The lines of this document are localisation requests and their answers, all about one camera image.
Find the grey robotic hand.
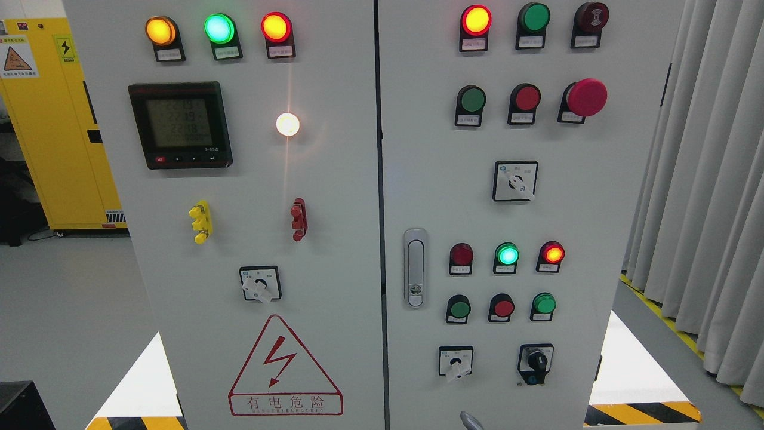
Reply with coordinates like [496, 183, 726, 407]
[460, 411, 485, 430]

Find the green start push button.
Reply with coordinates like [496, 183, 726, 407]
[445, 294, 472, 324]

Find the lower red push button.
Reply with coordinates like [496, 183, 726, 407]
[486, 293, 515, 323]

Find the red push button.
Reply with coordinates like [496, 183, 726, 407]
[486, 293, 515, 323]
[507, 82, 541, 125]

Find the lower right green push button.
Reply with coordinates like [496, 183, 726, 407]
[529, 292, 557, 322]

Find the upper green push button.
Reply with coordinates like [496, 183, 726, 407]
[455, 85, 486, 127]

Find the upper red push button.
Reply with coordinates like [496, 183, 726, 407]
[507, 82, 541, 125]

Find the red emergency stop mushroom button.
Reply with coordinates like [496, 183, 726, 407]
[557, 77, 608, 124]

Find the lower left red indicator light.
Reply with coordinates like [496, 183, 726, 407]
[448, 242, 474, 276]

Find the red indicator light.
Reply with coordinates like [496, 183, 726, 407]
[448, 242, 474, 276]
[260, 11, 297, 59]
[459, 4, 493, 53]
[535, 241, 565, 273]

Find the lower middle green indicator light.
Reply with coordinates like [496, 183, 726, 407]
[493, 242, 519, 275]

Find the green indicator light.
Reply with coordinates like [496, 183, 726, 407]
[493, 242, 519, 275]
[515, 2, 551, 50]
[203, 12, 243, 61]

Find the lower right red indicator light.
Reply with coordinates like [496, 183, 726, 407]
[535, 241, 565, 273]

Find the red electrical hazard warning sticker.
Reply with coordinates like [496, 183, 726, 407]
[227, 315, 344, 417]

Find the grey electrical control cabinet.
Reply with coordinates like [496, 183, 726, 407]
[63, 0, 686, 430]

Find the red terminal block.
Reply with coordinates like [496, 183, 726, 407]
[289, 198, 308, 242]

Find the grey curtain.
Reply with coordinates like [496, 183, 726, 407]
[623, 1, 763, 406]

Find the yellow terminal block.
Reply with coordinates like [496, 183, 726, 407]
[189, 199, 214, 245]

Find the white glowing indicator light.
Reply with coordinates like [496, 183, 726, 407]
[276, 112, 301, 138]

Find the red indicator light top right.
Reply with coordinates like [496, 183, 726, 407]
[459, 4, 493, 53]

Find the green indicator light top right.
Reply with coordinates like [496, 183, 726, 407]
[515, 2, 551, 50]

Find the black digital power meter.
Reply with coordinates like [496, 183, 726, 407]
[128, 81, 233, 170]

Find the dark red buzzer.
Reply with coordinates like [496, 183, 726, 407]
[570, 2, 609, 49]

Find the red indicator light top left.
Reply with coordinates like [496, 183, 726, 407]
[260, 11, 297, 59]

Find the green indicator light top left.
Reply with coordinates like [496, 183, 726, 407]
[203, 12, 243, 61]

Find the yellow indicator light top left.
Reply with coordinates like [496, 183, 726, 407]
[144, 16, 186, 63]

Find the yellow safety cabinet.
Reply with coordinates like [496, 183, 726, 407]
[2, 17, 127, 232]

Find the lower white selector switch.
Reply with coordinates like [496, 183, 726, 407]
[438, 346, 474, 383]

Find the black knob rotary switch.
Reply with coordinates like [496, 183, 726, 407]
[517, 343, 554, 386]

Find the silver door latch handle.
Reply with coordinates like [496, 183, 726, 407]
[403, 228, 428, 309]

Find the upper right selector switch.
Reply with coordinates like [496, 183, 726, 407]
[492, 161, 538, 202]

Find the left door selector switch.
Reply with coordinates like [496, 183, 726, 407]
[238, 266, 283, 303]

